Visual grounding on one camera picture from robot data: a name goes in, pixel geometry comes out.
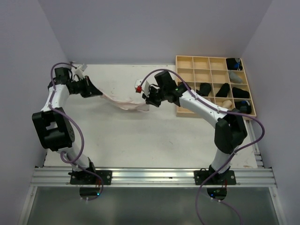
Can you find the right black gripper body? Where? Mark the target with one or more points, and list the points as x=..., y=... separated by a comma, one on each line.
x=156, y=96

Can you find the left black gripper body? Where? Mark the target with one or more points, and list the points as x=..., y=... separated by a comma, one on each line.
x=82, y=86

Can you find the white pink-trimmed underwear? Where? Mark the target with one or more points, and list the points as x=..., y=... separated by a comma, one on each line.
x=128, y=105

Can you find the black striped underwear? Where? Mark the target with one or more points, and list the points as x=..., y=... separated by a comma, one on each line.
x=204, y=89

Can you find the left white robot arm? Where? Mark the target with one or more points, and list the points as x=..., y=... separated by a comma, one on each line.
x=55, y=129

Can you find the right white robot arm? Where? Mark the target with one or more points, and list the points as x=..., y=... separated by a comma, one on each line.
x=230, y=130

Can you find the black rolled underwear middle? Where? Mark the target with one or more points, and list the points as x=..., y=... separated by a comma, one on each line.
x=223, y=91

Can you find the beige rolled underwear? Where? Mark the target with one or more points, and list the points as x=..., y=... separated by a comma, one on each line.
x=227, y=104

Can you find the grey rolled underwear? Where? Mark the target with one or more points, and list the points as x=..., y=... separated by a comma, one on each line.
x=234, y=77

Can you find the black rolled underwear right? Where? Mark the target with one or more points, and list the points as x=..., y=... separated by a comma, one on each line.
x=240, y=93

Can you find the black blue rolled underwear top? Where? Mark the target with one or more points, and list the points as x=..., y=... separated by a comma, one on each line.
x=234, y=64

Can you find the black blue rolled underwear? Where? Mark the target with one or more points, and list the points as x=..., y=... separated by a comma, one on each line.
x=234, y=64
x=243, y=106

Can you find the black blue rolled underwear bottom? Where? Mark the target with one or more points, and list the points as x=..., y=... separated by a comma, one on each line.
x=243, y=106

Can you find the wooden compartment organizer box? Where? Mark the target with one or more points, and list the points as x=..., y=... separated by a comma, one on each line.
x=213, y=70

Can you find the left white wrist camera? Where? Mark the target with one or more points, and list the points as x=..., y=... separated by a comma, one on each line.
x=80, y=70

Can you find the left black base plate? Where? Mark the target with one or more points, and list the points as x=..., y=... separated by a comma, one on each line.
x=84, y=178

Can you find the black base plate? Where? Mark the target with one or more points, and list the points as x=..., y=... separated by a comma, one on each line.
x=84, y=178
x=211, y=179

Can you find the aluminium mounting rail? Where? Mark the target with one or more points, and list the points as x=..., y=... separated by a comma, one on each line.
x=156, y=177

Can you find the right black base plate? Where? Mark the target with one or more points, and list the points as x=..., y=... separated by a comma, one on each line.
x=211, y=179

